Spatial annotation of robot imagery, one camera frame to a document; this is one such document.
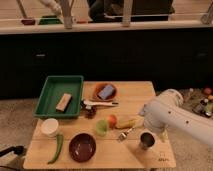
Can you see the dark metal cup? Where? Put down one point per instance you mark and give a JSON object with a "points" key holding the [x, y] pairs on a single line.
{"points": [[146, 140]]}

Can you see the green chili pepper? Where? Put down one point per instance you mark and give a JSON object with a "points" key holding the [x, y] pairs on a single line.
{"points": [[59, 139]]}

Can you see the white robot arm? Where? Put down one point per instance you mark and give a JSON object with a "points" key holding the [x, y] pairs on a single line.
{"points": [[165, 109]]}

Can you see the white paper cup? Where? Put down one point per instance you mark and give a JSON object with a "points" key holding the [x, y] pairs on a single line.
{"points": [[50, 127]]}

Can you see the green plastic cup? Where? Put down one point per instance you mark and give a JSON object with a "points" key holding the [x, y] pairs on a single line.
{"points": [[101, 127]]}

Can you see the green plastic tray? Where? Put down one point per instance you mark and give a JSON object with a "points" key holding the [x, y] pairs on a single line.
{"points": [[52, 92]]}

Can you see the yellow banana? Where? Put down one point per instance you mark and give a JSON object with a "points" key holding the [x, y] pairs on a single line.
{"points": [[128, 122]]}

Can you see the dark red bowl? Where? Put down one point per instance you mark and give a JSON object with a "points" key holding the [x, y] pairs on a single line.
{"points": [[82, 147]]}

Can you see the wooden block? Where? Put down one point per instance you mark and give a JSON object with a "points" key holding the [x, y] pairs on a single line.
{"points": [[64, 101]]}

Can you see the metal fork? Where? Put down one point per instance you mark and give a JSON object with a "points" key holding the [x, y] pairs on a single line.
{"points": [[124, 134]]}

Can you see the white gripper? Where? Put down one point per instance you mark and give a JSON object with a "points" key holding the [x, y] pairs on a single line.
{"points": [[157, 127]]}

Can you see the orange peach fruit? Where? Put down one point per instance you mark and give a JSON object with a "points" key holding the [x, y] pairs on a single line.
{"points": [[112, 121]]}

